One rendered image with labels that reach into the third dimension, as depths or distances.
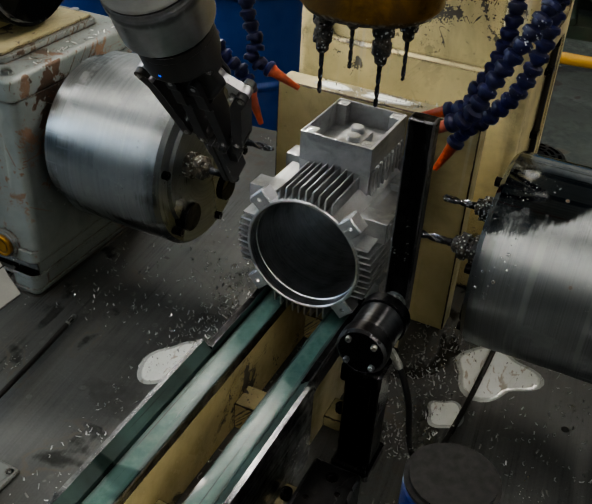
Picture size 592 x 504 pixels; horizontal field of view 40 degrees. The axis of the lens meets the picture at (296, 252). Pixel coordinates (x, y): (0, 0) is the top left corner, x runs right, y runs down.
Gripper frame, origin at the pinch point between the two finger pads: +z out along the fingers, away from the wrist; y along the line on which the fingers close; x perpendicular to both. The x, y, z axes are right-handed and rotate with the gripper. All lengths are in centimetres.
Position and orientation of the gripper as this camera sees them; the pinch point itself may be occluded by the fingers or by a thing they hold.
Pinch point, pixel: (227, 154)
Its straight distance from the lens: 91.3
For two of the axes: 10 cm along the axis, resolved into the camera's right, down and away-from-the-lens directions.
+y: -9.0, -2.9, 3.4
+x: -4.1, 8.4, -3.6
